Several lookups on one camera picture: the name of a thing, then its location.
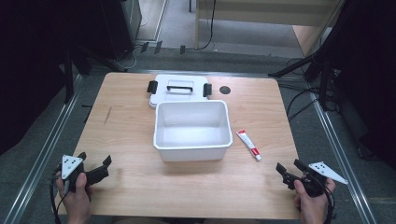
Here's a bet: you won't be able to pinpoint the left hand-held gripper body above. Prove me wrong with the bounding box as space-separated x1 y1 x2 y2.
60 154 92 193

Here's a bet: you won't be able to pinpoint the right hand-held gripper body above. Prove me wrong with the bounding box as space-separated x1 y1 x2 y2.
299 161 349 198

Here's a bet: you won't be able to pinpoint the white and red tube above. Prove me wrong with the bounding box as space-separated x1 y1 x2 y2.
235 129 262 162

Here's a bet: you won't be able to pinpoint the white plastic storage box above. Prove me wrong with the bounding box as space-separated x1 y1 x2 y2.
152 99 233 163

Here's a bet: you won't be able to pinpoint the person's right hand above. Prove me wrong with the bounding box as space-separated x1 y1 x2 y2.
292 177 337 224

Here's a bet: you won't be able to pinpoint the person's left hand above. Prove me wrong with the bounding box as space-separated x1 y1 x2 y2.
55 172 93 224

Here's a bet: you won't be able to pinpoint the black tripod stand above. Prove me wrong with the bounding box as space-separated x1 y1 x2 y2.
267 46 335 112

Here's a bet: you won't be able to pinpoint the dark curtain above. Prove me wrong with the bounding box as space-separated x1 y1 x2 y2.
0 0 108 157
314 0 396 171

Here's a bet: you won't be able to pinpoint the black cabinet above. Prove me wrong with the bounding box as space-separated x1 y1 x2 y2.
101 0 143 62

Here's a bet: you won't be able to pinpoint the light wooden desk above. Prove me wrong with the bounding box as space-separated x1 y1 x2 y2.
194 0 346 58

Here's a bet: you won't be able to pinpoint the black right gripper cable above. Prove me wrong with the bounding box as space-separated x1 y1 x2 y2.
322 182 337 224

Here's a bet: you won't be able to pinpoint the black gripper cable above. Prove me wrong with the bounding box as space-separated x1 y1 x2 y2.
49 166 70 224
322 182 337 224

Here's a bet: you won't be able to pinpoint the metal floor rail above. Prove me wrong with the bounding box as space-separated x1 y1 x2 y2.
2 74 84 224
306 82 378 224

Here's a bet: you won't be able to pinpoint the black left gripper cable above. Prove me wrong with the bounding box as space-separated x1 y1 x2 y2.
49 166 70 224

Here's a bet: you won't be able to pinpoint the black floor cables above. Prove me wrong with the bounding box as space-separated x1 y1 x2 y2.
284 74 339 123

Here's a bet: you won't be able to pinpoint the white floor cable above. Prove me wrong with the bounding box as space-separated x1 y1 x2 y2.
122 15 149 70

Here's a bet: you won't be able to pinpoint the white lid with black handle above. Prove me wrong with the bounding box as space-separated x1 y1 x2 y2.
147 74 213 109

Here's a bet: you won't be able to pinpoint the black hanging cable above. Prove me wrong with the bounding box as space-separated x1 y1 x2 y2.
197 0 218 51

